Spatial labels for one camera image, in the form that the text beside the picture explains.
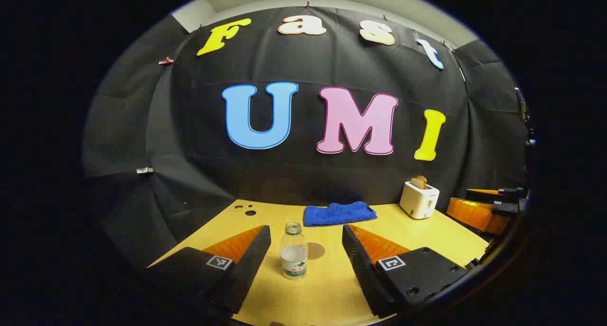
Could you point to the blue towel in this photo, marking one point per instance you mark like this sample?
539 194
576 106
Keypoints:
339 214

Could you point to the brown toast slice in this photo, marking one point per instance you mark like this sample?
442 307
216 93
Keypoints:
419 182

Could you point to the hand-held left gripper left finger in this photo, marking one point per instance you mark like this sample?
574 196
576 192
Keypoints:
251 264

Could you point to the clear plastic water bottle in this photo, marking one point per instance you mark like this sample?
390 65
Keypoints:
293 255

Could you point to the white toaster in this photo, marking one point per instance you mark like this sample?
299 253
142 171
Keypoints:
418 201

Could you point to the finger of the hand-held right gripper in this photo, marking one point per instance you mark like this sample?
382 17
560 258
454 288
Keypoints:
488 192
474 214

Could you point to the copper cloth clip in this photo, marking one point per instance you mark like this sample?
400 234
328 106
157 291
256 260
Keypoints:
166 60

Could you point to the silver cloth clip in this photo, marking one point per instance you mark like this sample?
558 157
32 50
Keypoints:
144 170

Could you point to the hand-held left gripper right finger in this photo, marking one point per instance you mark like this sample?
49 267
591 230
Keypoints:
360 269

